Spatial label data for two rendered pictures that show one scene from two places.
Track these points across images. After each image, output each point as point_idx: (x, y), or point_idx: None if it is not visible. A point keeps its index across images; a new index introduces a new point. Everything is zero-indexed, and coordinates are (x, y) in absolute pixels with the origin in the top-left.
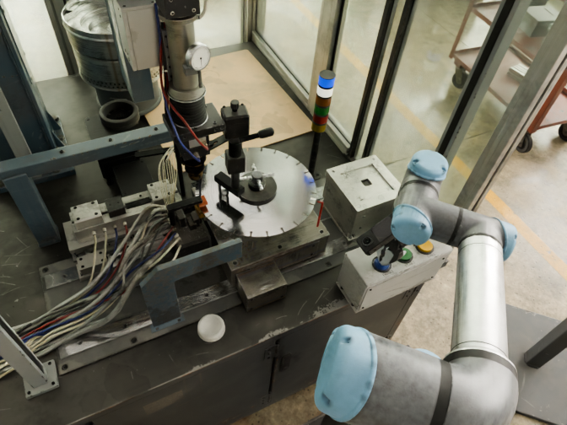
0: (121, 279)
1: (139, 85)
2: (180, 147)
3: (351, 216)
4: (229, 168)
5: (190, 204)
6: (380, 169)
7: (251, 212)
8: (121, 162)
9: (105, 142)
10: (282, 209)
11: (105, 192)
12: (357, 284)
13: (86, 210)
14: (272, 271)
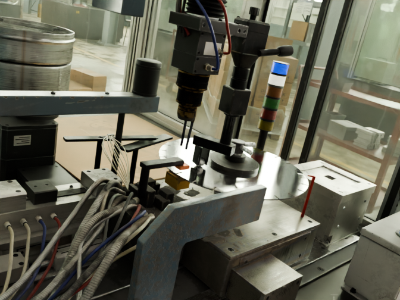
0: (71, 271)
1: None
2: (186, 58)
3: (330, 208)
4: (231, 103)
5: (171, 163)
6: (334, 168)
7: (243, 180)
8: (30, 163)
9: (47, 93)
10: (275, 180)
11: None
12: (390, 265)
13: (2, 187)
14: (276, 263)
